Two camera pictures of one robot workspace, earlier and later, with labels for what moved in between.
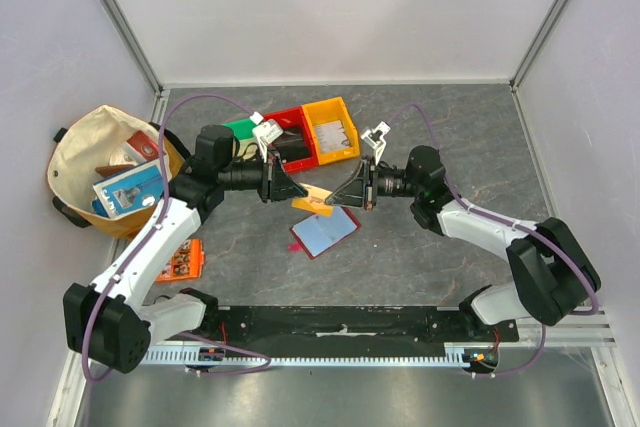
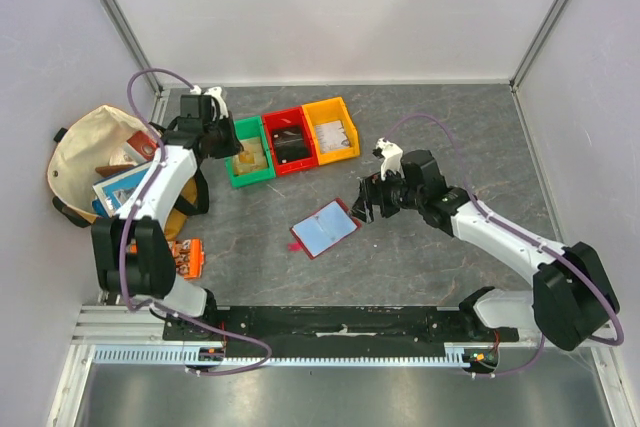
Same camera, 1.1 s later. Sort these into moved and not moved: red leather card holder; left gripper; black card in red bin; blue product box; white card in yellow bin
Moved: left gripper
Not moved: blue product box; red leather card holder; black card in red bin; white card in yellow bin
